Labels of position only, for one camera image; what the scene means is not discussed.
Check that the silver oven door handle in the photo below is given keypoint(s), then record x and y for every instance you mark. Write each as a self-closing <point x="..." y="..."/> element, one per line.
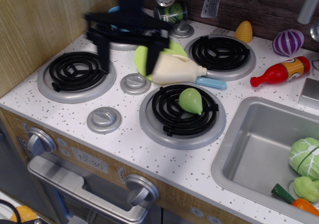
<point x="76" y="199"/>

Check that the right silver oven dial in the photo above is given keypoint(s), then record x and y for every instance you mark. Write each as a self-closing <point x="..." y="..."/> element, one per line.
<point x="140" y="190"/>

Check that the green toy can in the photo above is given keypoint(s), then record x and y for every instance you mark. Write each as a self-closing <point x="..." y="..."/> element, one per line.
<point x="174" y="14"/>

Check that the silver faucet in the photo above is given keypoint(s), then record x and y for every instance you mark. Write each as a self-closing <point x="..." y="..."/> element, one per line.
<point x="305" y="15"/>

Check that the silver faucet base block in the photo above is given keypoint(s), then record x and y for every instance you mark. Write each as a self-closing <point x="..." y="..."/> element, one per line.
<point x="310" y="94"/>

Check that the silver stove knob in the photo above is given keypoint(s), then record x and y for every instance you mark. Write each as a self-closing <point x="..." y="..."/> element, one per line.
<point x="182" y="30"/>
<point x="135" y="84"/>
<point x="104" y="120"/>

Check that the purple toy onion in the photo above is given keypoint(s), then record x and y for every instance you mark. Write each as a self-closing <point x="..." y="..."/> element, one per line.
<point x="288" y="42"/>

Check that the small green toy vegetable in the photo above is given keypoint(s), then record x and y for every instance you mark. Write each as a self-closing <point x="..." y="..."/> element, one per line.
<point x="307" y="188"/>

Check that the yellow toy corn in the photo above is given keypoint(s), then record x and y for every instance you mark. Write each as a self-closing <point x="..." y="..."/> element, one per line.
<point x="244" y="32"/>

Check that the blue toy knife handle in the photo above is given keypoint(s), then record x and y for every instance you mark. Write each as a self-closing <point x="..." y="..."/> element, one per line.
<point x="211" y="83"/>

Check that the silver stove knob middle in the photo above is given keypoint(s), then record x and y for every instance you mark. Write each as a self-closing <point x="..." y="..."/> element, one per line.
<point x="135" y="84"/>

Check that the red toy ketchup bottle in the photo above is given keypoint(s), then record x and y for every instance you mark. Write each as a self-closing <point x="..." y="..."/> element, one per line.
<point x="282" y="72"/>

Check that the front left black burner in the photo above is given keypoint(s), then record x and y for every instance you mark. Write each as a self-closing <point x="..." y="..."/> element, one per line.
<point x="75" y="77"/>

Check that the left silver oven dial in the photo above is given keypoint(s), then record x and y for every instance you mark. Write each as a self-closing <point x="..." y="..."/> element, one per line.
<point x="39" y="142"/>

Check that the back right black burner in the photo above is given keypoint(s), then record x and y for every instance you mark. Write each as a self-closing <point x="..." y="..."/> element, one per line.
<point x="224" y="57"/>

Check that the front right black burner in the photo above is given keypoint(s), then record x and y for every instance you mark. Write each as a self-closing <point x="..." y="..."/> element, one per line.
<point x="165" y="122"/>

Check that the light green plate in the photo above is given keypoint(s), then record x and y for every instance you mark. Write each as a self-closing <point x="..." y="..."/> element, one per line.
<point x="141" y="54"/>

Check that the silver oven dial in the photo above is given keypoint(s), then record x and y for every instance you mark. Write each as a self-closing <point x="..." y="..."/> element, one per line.
<point x="140" y="190"/>
<point x="39" y="142"/>

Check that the black burner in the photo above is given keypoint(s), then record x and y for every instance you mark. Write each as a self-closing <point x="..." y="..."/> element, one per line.
<point x="75" y="77"/>
<point x="121" y="46"/>
<point x="224" y="57"/>
<point x="165" y="122"/>

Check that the silver stove knob front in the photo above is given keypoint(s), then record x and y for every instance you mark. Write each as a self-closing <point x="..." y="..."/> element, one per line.
<point x="104" y="120"/>

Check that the green toy cabbage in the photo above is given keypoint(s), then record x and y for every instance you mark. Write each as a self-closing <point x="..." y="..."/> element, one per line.
<point x="304" y="157"/>

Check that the green toy pear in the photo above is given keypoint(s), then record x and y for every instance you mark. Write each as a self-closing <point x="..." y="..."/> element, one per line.
<point x="190" y="100"/>

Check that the blue plastic bowl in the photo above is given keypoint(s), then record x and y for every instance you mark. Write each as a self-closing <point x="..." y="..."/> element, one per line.
<point x="114" y="25"/>

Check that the back left black burner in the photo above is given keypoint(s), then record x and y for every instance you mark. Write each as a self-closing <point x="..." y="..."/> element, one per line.
<point x="121" y="46"/>

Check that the yellow toy on floor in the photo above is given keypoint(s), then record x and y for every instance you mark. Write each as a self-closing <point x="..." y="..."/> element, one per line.
<point x="26" y="214"/>

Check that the orange toy carrot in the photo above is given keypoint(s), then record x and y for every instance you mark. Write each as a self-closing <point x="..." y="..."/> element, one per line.
<point x="300" y="203"/>

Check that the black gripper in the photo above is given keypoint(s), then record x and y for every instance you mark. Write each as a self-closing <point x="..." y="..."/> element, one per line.
<point x="132" y="17"/>

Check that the cream toy milk jug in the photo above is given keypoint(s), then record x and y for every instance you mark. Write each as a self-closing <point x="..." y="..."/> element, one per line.
<point x="173" y="68"/>

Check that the oven clock display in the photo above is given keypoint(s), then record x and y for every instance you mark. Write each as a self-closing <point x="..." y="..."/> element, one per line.
<point x="90" y="160"/>

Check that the silver sink basin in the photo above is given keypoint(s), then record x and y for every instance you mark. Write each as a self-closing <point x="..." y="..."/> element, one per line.
<point x="254" y="154"/>

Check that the silver stove knob back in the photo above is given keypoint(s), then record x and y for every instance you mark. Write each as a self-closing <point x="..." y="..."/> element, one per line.
<point x="182" y="30"/>

